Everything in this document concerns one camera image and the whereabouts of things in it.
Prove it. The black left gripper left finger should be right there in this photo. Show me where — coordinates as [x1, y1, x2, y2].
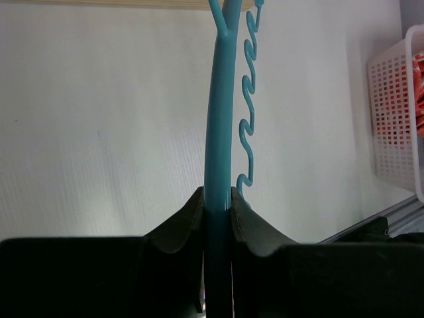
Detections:
[1, 188, 204, 317]

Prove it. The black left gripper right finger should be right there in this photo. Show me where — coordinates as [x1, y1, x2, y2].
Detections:
[231, 189, 423, 317]

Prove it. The blue hanger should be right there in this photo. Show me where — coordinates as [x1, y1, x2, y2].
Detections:
[203, 1, 242, 317]

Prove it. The white plastic basket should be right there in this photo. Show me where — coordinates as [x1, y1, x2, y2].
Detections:
[367, 25, 423, 201]

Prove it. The orange white patterned garment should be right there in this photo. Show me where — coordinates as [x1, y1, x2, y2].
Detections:
[412, 51, 424, 138]

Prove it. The wooden clothes rack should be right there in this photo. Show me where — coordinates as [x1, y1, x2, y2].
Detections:
[1, 0, 210, 11]

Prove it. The aluminium mounting rail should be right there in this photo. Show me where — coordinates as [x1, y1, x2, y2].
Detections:
[323, 196, 423, 244]

